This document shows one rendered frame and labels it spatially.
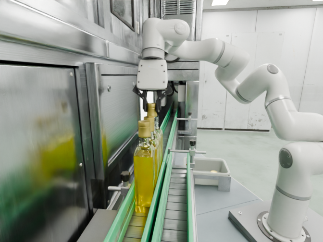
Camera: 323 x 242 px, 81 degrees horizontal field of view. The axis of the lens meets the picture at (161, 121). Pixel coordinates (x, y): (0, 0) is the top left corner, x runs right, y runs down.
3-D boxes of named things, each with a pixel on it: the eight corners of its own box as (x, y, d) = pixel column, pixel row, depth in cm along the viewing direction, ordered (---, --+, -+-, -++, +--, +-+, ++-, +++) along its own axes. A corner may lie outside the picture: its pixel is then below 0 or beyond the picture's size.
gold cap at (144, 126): (140, 133, 56) (139, 119, 55) (151, 134, 55) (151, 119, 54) (137, 137, 52) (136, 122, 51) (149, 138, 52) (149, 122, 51)
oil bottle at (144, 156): (139, 200, 62) (137, 140, 57) (155, 202, 62) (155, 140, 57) (135, 212, 57) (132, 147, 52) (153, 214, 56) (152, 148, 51)
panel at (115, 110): (150, 116, 143) (149, 70, 135) (154, 116, 143) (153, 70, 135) (95, 179, 57) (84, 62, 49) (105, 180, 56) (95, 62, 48)
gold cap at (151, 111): (147, 114, 66) (147, 102, 65) (157, 114, 65) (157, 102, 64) (145, 116, 62) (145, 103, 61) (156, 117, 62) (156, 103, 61)
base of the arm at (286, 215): (283, 209, 73) (292, 174, 68) (319, 235, 62) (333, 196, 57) (253, 219, 67) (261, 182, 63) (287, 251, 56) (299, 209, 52)
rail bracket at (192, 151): (167, 163, 88) (168, 138, 85) (204, 165, 86) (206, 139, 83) (167, 166, 85) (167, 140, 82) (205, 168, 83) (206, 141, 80)
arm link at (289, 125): (260, 113, 70) (301, 114, 71) (283, 178, 57) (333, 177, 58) (275, 97, 62) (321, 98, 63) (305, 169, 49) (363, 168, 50)
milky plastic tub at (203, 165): (182, 170, 108) (183, 156, 106) (223, 172, 106) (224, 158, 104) (182, 187, 92) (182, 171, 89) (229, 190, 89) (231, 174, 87)
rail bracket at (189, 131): (175, 138, 153) (175, 111, 148) (196, 139, 151) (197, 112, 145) (175, 140, 148) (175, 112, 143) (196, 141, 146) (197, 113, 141)
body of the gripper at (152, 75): (135, 54, 60) (134, 88, 60) (167, 53, 59) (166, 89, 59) (141, 61, 68) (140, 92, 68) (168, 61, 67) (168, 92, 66)
